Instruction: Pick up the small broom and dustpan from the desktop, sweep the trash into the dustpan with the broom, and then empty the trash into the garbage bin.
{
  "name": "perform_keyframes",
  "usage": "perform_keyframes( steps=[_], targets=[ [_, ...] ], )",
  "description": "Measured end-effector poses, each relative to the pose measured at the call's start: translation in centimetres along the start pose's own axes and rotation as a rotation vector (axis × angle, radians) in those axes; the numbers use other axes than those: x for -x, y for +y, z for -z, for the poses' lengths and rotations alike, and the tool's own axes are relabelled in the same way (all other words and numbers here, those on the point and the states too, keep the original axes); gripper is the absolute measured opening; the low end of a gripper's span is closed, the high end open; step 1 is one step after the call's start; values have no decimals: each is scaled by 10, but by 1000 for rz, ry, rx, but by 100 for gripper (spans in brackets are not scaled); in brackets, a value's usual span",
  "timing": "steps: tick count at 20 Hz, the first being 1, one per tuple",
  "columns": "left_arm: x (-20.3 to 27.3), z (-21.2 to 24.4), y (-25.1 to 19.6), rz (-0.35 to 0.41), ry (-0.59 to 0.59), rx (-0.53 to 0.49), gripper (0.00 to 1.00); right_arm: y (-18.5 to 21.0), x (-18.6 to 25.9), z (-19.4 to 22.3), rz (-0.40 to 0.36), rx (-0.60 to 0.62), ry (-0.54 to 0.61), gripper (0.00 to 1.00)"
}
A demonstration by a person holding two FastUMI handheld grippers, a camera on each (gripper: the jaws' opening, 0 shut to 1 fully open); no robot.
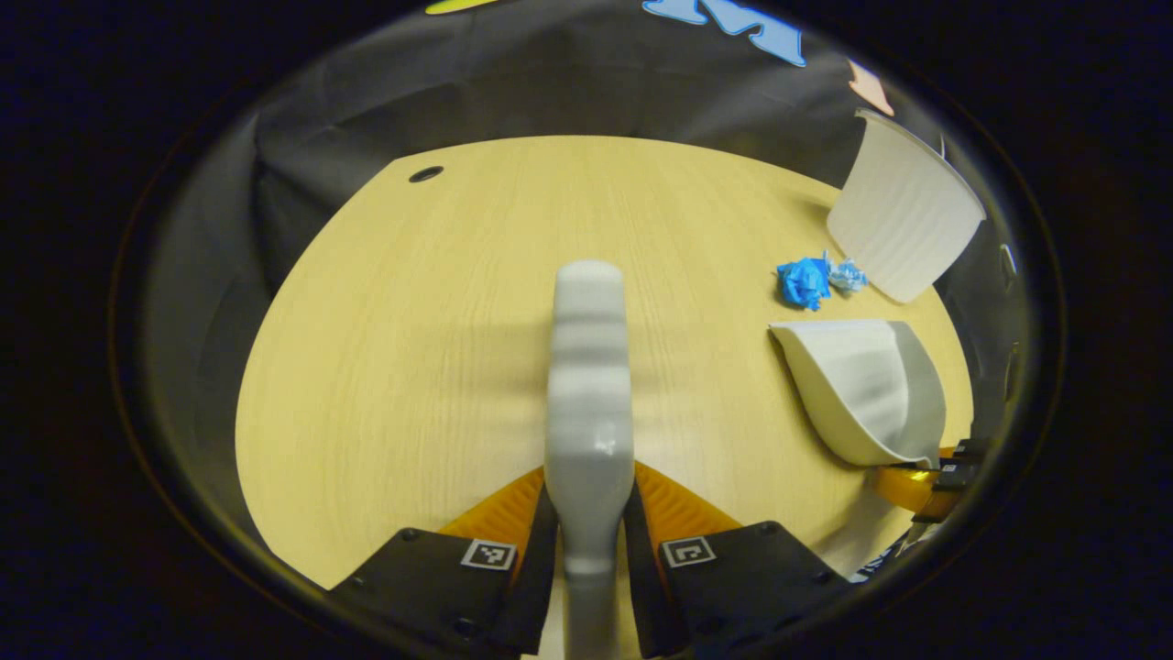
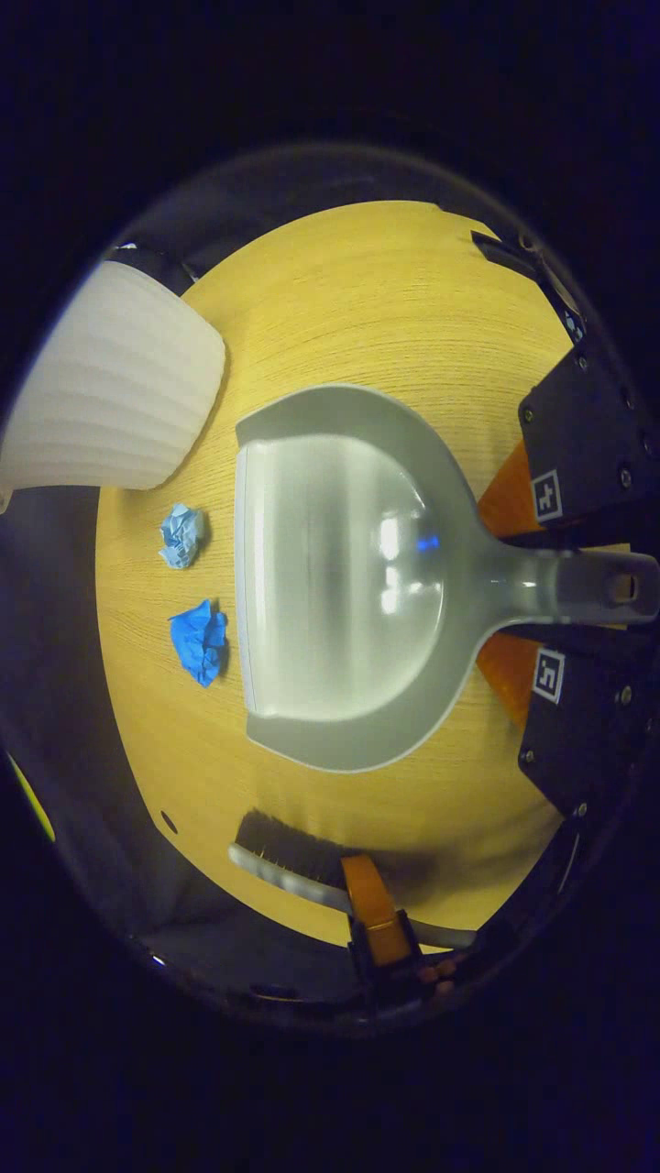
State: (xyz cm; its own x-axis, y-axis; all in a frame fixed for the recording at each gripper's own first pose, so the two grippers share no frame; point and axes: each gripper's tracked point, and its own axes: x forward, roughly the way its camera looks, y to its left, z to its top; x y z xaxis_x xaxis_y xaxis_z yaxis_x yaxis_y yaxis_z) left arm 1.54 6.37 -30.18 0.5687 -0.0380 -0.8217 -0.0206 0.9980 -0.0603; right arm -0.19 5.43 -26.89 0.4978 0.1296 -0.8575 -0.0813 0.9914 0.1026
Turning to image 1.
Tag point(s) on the white ribbed garbage bin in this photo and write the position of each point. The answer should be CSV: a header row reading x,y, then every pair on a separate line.
x,y
903,215

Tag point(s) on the white grey dustpan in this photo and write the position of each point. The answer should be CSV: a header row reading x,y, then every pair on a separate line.
x,y
861,385

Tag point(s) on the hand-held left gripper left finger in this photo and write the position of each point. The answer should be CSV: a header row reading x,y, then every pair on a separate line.
x,y
536,568

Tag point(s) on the pale blue paper scrap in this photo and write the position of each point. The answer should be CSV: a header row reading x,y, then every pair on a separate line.
x,y
848,275

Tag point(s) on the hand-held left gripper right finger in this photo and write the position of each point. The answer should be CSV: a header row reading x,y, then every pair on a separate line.
x,y
641,577

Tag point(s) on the small white broom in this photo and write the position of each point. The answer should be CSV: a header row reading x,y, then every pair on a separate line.
x,y
589,403

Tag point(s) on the black backdrop cloth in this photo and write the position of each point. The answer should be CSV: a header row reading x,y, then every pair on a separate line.
x,y
550,82

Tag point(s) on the dark printed cloth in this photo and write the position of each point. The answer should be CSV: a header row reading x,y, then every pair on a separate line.
x,y
884,561

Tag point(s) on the blue paper ball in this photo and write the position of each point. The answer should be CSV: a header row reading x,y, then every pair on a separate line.
x,y
805,282

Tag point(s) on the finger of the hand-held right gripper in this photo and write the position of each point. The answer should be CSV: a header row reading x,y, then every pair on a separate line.
x,y
903,488
964,450

